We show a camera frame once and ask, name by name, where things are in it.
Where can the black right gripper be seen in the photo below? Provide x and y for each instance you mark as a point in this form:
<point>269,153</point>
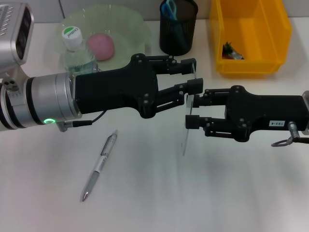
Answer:
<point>265,113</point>

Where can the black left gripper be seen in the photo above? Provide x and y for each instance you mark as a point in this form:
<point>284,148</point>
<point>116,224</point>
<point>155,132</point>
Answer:
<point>113,89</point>

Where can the clear plastic ruler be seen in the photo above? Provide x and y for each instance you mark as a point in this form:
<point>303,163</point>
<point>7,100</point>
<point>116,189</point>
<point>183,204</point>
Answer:
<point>189,106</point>

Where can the blue capped scissors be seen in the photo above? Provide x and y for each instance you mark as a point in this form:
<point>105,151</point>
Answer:
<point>169,10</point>

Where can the pink toy peach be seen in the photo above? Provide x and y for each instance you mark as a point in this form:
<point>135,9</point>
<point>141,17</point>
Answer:
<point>101,47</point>

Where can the clear water bottle green label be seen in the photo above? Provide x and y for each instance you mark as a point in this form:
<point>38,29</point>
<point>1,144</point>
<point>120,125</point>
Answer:
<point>77,58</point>

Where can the silver ballpoint pen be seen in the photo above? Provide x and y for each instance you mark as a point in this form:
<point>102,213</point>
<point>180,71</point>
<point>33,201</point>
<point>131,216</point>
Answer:
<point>101,162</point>

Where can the green translucent plastic fruit plate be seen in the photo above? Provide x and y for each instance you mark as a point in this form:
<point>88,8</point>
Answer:
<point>130,31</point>

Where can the black mesh cylinder bin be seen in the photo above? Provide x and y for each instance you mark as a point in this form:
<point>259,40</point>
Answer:
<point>186,29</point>

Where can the yellow plastic storage bin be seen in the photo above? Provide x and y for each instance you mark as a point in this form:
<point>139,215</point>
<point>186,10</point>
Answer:
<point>253,29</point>

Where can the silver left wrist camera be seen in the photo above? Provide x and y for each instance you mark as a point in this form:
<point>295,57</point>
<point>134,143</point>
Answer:
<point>14,36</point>

